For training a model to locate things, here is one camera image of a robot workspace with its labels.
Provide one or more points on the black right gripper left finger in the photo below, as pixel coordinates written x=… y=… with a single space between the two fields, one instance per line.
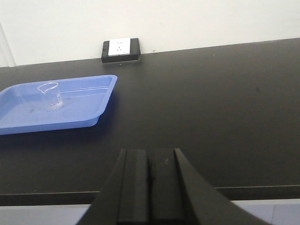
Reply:
x=124 y=200

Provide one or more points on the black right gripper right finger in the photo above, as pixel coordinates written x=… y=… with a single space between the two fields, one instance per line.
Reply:
x=181 y=196

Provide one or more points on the white outlet in black box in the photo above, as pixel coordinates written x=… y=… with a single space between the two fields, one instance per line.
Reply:
x=120 y=50

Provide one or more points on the clear glass beaker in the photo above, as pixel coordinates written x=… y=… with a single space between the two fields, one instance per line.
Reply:
x=51 y=96

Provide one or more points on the blue plastic tray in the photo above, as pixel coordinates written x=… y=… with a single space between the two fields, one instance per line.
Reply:
x=84 y=101

